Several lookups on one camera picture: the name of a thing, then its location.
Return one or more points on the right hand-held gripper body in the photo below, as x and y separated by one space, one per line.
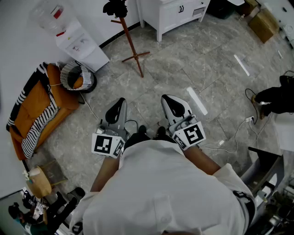
193 135

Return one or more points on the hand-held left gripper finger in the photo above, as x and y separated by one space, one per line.
109 117
122 117

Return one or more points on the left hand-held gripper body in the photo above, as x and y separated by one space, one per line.
102 144

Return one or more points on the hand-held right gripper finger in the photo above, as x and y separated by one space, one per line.
168 114
183 110

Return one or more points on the brown wooden coat rack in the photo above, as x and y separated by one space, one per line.
131 43

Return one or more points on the person's left forearm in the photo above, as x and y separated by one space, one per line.
103 174

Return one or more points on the person's right forearm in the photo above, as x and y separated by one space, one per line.
202 160

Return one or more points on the person's right black shoe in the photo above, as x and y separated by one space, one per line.
161 131

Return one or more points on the person's black shoe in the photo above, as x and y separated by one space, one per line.
161 131
142 129

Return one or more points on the person's left black shoe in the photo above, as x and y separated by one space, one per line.
142 129

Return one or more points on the person's black trousers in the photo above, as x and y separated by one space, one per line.
135 138

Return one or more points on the orange round object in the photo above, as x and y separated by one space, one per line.
78 82

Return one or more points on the round black floor device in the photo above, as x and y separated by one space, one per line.
77 194

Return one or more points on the white power strip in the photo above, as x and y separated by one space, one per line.
250 119

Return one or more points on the woven striped basket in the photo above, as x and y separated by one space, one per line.
66 73

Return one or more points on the person's white shirt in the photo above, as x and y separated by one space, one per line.
160 188

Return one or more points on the black white striped blanket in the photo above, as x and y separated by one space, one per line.
34 133

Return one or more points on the white water dispenser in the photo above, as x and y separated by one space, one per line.
85 48

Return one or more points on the round wooden side table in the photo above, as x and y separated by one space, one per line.
40 183

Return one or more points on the orange sofa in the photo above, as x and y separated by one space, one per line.
36 101

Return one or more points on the white flowers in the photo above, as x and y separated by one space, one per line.
26 175

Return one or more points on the white table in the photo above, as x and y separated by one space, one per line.
284 130

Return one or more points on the white sink cabinet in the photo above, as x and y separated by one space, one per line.
170 13

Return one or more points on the large cardboard box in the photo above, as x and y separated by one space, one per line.
264 25

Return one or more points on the clear water bottle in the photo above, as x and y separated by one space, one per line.
48 16

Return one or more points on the small cardboard box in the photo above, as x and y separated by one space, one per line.
248 5

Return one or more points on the black chair frame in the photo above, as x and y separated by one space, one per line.
264 165

